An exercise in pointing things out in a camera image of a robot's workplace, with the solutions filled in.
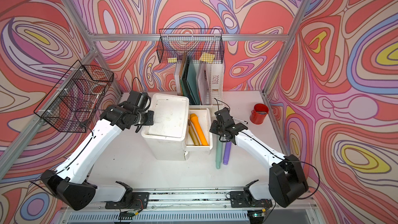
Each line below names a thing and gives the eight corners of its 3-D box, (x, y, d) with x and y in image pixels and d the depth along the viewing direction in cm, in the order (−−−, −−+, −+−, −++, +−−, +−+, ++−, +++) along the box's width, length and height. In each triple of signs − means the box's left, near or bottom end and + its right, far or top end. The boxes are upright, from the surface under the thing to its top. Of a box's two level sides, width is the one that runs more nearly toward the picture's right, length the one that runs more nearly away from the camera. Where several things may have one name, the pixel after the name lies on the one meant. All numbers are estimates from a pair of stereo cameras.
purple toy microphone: (222, 164, 87) (222, 162, 85) (225, 142, 96) (226, 140, 94) (228, 165, 87) (229, 163, 85) (231, 144, 95) (231, 142, 93)
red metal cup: (251, 124, 103) (255, 115, 94) (248, 113, 109) (252, 103, 101) (265, 124, 103) (271, 115, 94) (261, 113, 109) (266, 103, 101)
